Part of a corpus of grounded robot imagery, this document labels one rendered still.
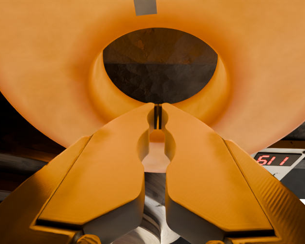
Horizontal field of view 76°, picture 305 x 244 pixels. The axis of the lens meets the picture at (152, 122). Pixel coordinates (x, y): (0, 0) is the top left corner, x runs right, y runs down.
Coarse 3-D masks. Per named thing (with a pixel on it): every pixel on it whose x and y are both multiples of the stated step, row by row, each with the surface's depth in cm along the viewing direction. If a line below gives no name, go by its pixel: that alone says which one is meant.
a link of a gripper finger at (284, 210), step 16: (240, 160) 7; (256, 176) 7; (272, 176) 7; (256, 192) 6; (272, 192) 6; (288, 192) 6; (272, 208) 6; (288, 208) 6; (304, 208) 6; (272, 224) 5; (288, 224) 5; (304, 224) 5; (224, 240) 5; (240, 240) 5; (256, 240) 5; (272, 240) 5; (288, 240) 5; (304, 240) 5
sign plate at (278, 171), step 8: (272, 144) 36; (280, 144) 36; (288, 144) 36; (296, 144) 36; (304, 144) 36; (264, 152) 36; (272, 152) 36; (280, 152) 36; (288, 152) 36; (296, 152) 36; (304, 152) 36; (256, 160) 38; (272, 160) 38; (280, 160) 38; (288, 160) 38; (296, 160) 38; (272, 168) 41; (280, 168) 41; (288, 168) 41; (280, 176) 43
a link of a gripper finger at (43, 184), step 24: (72, 144) 8; (48, 168) 7; (24, 192) 6; (48, 192) 6; (0, 216) 5; (24, 216) 5; (0, 240) 5; (24, 240) 5; (48, 240) 5; (72, 240) 5
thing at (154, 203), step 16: (0, 112) 19; (16, 112) 19; (0, 128) 18; (16, 128) 18; (32, 128) 19; (0, 144) 16; (16, 144) 17; (32, 144) 18; (48, 144) 18; (0, 160) 16; (16, 160) 16; (32, 160) 16; (48, 160) 16; (144, 176) 23; (160, 176) 26; (160, 192) 25; (144, 208) 24; (160, 208) 23; (160, 224) 28
